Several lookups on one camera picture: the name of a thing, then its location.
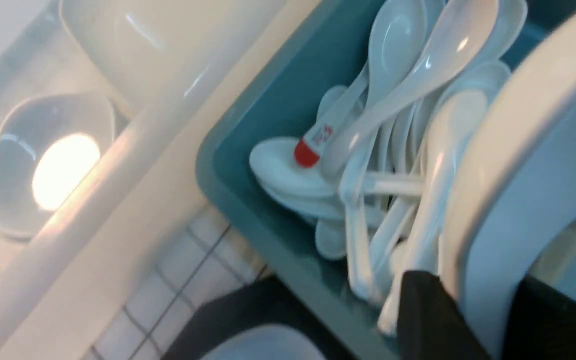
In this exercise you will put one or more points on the stack of white square plates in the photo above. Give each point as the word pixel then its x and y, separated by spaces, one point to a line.
pixel 138 45

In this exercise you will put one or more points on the tall white spoon in bin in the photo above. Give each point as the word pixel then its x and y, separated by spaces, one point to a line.
pixel 460 32

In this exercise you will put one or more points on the stack of white bowls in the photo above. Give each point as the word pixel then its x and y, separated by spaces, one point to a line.
pixel 48 144

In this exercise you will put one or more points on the white bowl tray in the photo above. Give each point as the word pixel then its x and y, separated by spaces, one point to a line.
pixel 267 342

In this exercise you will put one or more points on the large white square plate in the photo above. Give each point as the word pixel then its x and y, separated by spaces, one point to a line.
pixel 515 188

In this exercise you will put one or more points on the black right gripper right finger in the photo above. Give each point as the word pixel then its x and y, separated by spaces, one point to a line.
pixel 542 324

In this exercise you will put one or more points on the teal plastic bin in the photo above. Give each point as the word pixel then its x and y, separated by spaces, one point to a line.
pixel 325 50

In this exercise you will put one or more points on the large white plastic bin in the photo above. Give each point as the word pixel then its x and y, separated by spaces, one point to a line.
pixel 61 289

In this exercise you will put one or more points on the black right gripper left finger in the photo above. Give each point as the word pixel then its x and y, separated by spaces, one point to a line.
pixel 430 326

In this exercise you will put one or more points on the white spoon with red label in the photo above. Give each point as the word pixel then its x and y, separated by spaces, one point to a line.
pixel 395 41

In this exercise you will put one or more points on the white spoon centre bin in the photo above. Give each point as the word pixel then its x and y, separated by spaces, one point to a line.
pixel 452 125

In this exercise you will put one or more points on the white checkered tablecloth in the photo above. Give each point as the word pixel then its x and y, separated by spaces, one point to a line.
pixel 207 258

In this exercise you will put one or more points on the black serving tray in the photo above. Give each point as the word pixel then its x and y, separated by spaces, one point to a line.
pixel 263 303

